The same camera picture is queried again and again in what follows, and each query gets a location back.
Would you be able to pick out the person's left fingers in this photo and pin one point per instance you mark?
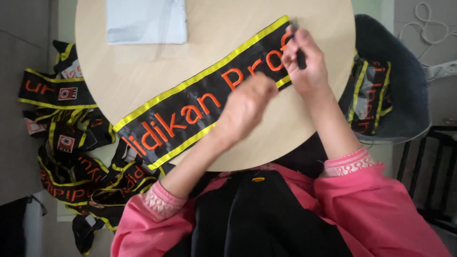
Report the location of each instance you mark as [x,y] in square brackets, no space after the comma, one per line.
[262,84]

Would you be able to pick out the white folded cloth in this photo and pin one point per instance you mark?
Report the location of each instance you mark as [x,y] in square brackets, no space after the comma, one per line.
[146,21]

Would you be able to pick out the person's right fingers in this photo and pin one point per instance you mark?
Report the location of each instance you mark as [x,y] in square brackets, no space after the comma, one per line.
[294,50]

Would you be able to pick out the pile of sashes on chair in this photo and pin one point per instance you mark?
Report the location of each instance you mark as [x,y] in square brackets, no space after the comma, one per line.
[369,96]

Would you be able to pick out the black sash with yellow trim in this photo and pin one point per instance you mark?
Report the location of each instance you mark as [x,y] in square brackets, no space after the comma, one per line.
[200,103]

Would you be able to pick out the white power strip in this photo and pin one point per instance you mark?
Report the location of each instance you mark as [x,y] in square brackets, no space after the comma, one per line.
[441,69]

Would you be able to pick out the person's right hand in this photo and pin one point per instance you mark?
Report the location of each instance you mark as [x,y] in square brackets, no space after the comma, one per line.
[309,67]

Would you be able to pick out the black thread snips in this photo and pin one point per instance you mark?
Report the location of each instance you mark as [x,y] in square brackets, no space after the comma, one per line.
[300,53]

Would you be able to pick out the black metal chair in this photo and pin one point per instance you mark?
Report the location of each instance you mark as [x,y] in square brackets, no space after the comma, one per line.
[430,175]

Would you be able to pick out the dark grey chair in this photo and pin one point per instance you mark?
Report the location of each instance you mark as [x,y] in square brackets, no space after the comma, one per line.
[396,78]

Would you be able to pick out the round wooden table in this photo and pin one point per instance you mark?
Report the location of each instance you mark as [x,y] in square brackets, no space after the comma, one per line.
[150,71]

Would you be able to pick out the person's left hand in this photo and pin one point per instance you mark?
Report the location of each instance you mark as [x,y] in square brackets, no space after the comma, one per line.
[244,107]

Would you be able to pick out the heap of black yellow sashes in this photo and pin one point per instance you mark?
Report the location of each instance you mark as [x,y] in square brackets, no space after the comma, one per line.
[71,142]

